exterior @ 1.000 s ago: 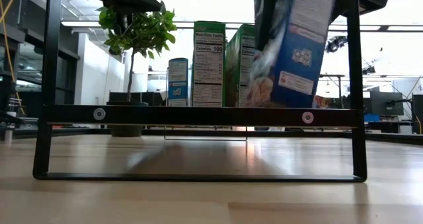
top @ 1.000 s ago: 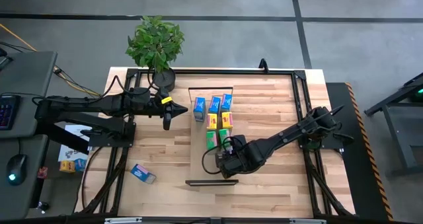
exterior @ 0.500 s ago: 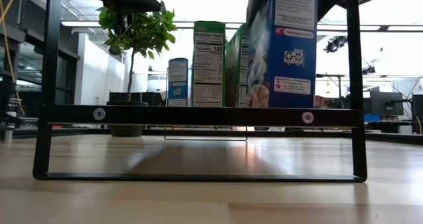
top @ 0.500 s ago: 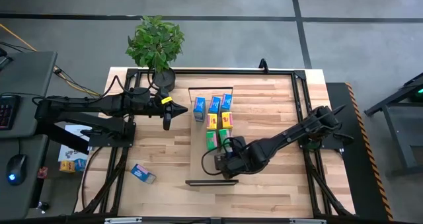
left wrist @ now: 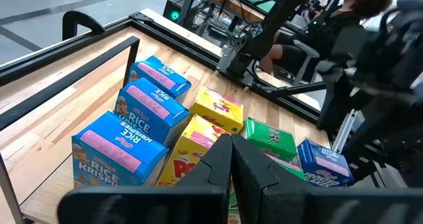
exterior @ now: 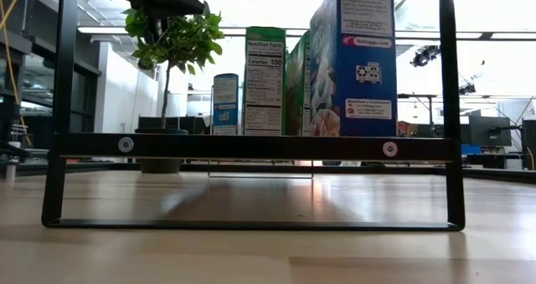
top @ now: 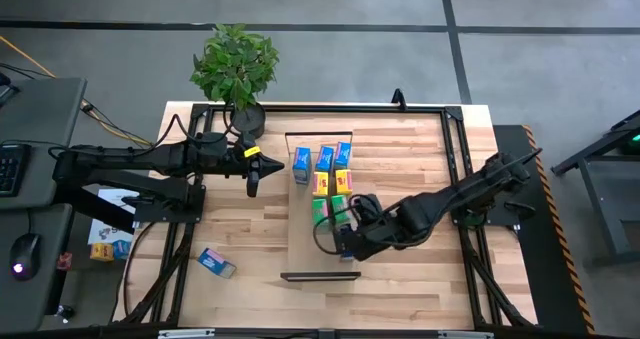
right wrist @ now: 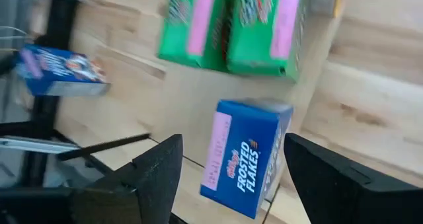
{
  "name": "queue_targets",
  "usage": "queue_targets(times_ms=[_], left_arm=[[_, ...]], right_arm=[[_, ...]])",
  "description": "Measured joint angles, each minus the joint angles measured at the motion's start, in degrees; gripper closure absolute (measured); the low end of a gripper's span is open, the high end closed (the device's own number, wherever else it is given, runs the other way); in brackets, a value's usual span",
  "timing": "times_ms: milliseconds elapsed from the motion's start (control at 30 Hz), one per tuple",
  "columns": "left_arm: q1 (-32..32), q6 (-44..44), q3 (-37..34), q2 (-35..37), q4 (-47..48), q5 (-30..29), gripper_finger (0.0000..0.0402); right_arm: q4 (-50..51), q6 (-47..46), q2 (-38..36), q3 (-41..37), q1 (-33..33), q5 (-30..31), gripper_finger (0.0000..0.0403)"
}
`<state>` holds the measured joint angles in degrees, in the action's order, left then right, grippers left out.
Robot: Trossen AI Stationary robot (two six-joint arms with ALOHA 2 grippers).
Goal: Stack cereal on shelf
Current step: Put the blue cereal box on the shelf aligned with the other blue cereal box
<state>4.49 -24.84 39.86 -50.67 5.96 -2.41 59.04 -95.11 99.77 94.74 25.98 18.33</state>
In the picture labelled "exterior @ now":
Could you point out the black frame wooden shelf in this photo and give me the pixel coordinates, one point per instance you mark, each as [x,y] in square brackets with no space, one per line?
[251,148]

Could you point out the green Apple Jacks cereal box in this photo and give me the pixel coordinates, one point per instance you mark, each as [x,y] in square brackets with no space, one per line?
[298,91]
[264,87]

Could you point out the black ceiling spotlight cluster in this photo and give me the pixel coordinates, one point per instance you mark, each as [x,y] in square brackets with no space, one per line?
[425,55]

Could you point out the blue Frosted Flakes cereal box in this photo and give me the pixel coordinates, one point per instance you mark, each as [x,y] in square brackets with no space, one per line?
[364,66]

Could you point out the black computer monitor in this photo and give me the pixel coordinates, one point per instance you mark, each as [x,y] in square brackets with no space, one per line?
[490,131]

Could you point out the blue Rice Krispies cereal box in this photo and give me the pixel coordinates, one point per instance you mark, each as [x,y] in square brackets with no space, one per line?
[225,91]

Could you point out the small black ceiling spotlight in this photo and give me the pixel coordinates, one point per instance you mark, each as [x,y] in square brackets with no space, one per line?
[467,88]

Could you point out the blue background item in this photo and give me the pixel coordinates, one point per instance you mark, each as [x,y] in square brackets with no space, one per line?
[471,150]

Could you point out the black background cabinet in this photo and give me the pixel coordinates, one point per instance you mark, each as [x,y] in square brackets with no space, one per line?
[528,143]

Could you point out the potted green artificial plant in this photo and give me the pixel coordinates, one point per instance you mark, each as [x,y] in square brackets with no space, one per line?
[184,37]

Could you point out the black linear ceiling light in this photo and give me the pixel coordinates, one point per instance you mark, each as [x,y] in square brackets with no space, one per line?
[486,35]

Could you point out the black aluminium rig frame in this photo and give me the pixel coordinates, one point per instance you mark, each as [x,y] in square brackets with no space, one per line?
[251,168]

